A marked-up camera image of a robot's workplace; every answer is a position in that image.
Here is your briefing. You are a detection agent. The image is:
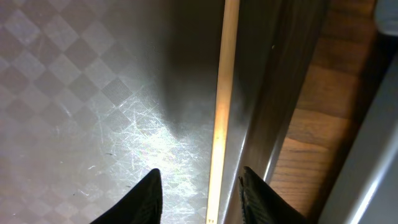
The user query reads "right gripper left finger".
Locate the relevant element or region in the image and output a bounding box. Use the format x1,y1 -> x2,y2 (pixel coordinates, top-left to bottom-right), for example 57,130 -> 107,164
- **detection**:
91,169 -> 163,224

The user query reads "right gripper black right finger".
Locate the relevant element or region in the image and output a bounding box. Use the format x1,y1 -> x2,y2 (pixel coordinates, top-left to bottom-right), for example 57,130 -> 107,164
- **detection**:
239,166 -> 308,224

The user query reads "wooden chopstick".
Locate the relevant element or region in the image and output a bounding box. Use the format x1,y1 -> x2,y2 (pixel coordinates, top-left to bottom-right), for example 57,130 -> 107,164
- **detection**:
205,0 -> 240,224

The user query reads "grey dishwasher rack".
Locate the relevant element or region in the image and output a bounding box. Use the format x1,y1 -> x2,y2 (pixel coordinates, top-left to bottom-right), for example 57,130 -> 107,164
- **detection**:
318,57 -> 397,224

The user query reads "dark brown serving tray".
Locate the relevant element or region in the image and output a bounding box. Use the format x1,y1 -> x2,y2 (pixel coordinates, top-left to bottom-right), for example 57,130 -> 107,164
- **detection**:
0,0 -> 330,224

